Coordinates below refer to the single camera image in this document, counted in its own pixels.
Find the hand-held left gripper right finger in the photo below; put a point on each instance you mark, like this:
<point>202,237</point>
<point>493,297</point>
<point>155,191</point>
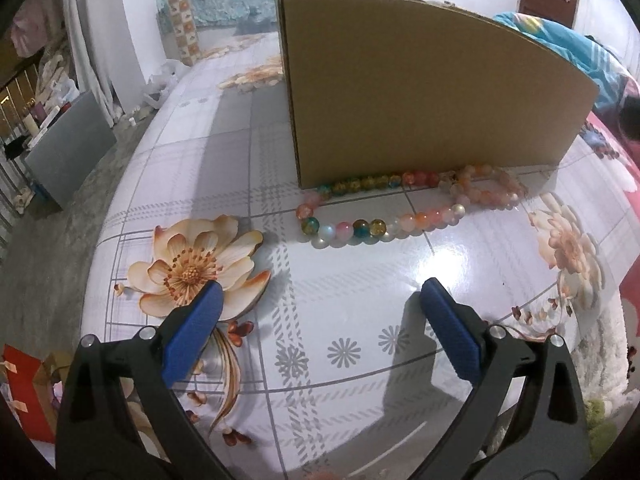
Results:
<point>452,330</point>

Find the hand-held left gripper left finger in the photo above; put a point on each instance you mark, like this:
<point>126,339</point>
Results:
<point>195,330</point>

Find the brown cardboard box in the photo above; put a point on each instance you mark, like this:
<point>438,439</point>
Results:
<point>425,95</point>

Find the floral tablecloth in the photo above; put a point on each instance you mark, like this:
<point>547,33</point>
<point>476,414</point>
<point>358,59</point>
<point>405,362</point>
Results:
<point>350,285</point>

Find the white fluffy towel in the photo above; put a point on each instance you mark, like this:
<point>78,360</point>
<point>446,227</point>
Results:
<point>600,350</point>

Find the pink floral blanket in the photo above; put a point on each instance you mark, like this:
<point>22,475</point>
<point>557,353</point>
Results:
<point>631,310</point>

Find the red paper bag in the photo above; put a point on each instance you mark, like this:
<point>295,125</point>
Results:
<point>25,390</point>

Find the grey storage box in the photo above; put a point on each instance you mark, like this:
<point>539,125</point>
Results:
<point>70,150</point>

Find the white plastic bag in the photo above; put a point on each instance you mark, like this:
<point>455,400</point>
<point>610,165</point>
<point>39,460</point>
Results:
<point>162,82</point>

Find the blue printed blanket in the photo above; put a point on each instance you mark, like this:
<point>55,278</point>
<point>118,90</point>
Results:
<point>565,47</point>

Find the orange patterned panel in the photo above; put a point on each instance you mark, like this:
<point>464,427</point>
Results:
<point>182,25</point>

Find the pink hanging garment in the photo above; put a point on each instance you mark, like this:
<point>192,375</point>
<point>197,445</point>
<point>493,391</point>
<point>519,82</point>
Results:
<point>30,25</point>

